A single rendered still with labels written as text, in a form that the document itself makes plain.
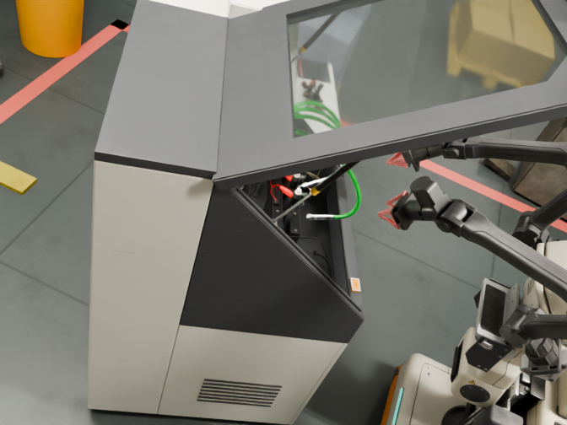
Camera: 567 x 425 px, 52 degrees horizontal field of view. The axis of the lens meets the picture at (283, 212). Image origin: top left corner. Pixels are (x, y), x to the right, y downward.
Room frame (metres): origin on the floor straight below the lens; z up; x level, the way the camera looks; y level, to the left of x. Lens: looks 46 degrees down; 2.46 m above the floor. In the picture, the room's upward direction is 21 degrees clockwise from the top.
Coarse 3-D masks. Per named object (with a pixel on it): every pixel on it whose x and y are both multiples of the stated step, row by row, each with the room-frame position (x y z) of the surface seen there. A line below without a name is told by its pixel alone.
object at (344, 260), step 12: (336, 180) 1.74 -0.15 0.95; (336, 192) 1.68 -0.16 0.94; (336, 204) 1.64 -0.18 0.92; (336, 228) 1.55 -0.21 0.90; (348, 228) 1.52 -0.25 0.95; (336, 240) 1.50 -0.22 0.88; (348, 240) 1.46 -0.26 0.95; (336, 252) 1.45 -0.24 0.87; (348, 252) 1.40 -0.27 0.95; (336, 264) 1.41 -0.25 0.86; (348, 264) 1.35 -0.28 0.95; (336, 276) 1.37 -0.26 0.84; (348, 276) 1.30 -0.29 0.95; (348, 288) 1.25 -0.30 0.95; (360, 300) 1.22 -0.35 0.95
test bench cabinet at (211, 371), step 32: (192, 352) 1.00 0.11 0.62; (224, 352) 1.03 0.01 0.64; (256, 352) 1.06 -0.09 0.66; (288, 352) 1.09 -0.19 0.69; (320, 352) 1.13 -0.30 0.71; (192, 384) 1.01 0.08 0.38; (224, 384) 1.04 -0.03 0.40; (256, 384) 1.07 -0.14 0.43; (288, 384) 1.11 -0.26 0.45; (320, 384) 1.15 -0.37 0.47; (192, 416) 1.02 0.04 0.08; (224, 416) 1.06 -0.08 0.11; (256, 416) 1.10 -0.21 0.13; (288, 416) 1.13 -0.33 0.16
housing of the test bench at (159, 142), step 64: (192, 0) 1.71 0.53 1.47; (128, 64) 1.23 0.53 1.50; (192, 64) 1.34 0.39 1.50; (128, 128) 1.00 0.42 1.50; (192, 128) 1.09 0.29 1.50; (128, 192) 0.92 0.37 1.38; (192, 192) 0.96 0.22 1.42; (128, 256) 0.92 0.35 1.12; (192, 256) 0.97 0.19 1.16; (128, 320) 0.93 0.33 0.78; (128, 384) 0.94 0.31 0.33
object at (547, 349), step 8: (544, 344) 1.08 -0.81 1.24; (552, 344) 1.10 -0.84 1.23; (560, 344) 1.12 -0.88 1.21; (528, 352) 1.07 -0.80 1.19; (536, 352) 1.06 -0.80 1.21; (544, 352) 1.07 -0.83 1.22; (552, 352) 1.07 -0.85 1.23; (560, 352) 1.09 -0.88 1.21; (528, 360) 1.08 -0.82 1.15; (536, 360) 1.05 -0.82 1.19; (544, 360) 1.05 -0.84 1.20; (552, 360) 1.06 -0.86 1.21; (560, 360) 1.07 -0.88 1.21; (528, 368) 1.05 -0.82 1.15; (536, 368) 1.05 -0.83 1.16; (544, 368) 1.04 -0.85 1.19; (552, 368) 1.05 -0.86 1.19; (560, 368) 1.04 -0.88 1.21
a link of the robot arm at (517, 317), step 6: (516, 312) 1.13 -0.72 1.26; (510, 318) 1.12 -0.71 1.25; (516, 318) 1.11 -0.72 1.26; (522, 318) 1.11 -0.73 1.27; (504, 324) 1.10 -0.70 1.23; (510, 324) 1.09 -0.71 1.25; (516, 324) 1.09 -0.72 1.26; (534, 342) 1.07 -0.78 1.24; (540, 342) 1.08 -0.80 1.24; (534, 348) 1.06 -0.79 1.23
